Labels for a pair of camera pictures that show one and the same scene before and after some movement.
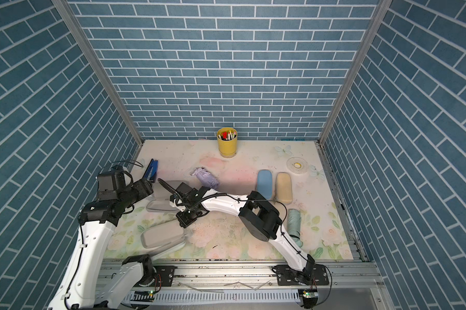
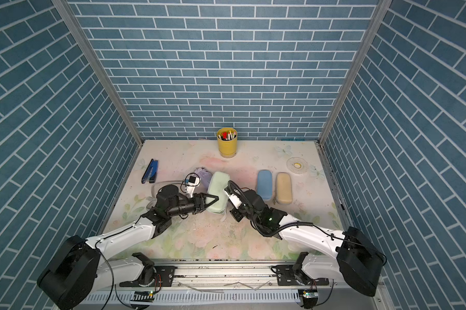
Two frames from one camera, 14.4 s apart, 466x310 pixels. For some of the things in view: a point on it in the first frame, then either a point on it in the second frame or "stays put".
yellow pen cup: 227,140 stays put
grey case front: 164,239 to 218,181
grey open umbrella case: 161,201 stays put
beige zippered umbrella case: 283,188 stays put
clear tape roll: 297,165 stays put
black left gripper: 144,188 to 197,203
